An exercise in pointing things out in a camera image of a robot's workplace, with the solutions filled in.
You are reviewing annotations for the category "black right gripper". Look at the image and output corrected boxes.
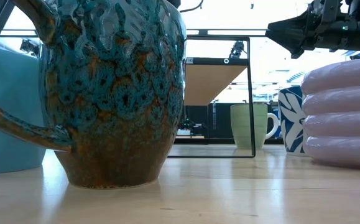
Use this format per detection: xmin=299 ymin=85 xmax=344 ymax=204
xmin=265 ymin=0 xmax=360 ymax=60

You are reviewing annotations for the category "blue white floral mug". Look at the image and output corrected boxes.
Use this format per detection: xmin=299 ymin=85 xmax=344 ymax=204
xmin=277 ymin=85 xmax=308 ymax=156

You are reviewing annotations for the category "pink ribbed mug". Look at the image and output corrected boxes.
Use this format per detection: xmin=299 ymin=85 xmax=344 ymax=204
xmin=300 ymin=58 xmax=360 ymax=170

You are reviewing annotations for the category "teal brown glazed mug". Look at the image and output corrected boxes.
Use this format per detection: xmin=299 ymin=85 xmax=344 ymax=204
xmin=0 ymin=0 xmax=187 ymax=190

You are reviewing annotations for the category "pale green mug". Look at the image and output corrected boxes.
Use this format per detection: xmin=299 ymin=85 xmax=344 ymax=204
xmin=229 ymin=103 xmax=280 ymax=149

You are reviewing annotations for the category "light blue mug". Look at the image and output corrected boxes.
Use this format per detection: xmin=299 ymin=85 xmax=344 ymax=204
xmin=0 ymin=45 xmax=47 ymax=175

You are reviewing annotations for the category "small black camera device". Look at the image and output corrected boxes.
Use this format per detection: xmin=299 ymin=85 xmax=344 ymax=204
xmin=228 ymin=40 xmax=246 ymax=59

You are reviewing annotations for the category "black overhead frame beam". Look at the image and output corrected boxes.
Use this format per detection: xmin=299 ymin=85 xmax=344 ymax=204
xmin=0 ymin=29 xmax=268 ymax=36

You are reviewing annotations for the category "black frame wooden shelf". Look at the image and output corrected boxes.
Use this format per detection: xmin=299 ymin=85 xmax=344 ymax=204
xmin=167 ymin=35 xmax=256 ymax=159

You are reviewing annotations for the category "black cable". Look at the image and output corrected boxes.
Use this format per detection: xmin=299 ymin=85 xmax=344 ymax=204
xmin=179 ymin=0 xmax=205 ymax=14

